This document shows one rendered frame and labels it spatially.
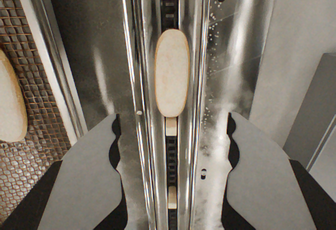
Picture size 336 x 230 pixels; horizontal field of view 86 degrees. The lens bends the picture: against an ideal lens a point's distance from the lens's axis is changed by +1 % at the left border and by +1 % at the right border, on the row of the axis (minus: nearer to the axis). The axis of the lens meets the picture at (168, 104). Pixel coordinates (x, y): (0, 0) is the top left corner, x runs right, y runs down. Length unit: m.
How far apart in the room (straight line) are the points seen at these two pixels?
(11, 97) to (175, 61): 0.15
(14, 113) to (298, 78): 0.31
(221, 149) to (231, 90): 0.08
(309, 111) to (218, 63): 0.15
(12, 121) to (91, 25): 0.12
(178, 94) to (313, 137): 0.18
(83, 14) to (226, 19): 0.15
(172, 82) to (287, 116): 0.18
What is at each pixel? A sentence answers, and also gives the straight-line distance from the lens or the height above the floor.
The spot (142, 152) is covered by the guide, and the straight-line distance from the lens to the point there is 0.25.
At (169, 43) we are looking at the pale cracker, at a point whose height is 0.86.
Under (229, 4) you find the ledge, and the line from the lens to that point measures 0.18.
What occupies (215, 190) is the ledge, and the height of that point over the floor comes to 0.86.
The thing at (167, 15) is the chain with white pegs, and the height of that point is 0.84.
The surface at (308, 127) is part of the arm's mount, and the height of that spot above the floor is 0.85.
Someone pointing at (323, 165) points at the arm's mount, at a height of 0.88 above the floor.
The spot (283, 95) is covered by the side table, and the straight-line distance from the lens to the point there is 0.28.
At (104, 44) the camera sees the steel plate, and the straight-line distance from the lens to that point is 0.24.
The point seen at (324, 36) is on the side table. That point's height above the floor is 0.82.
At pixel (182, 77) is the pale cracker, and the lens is 0.19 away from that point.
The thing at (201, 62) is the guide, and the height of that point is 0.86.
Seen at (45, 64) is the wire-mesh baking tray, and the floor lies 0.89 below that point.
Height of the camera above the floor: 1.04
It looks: 62 degrees down
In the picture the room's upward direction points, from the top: 178 degrees counter-clockwise
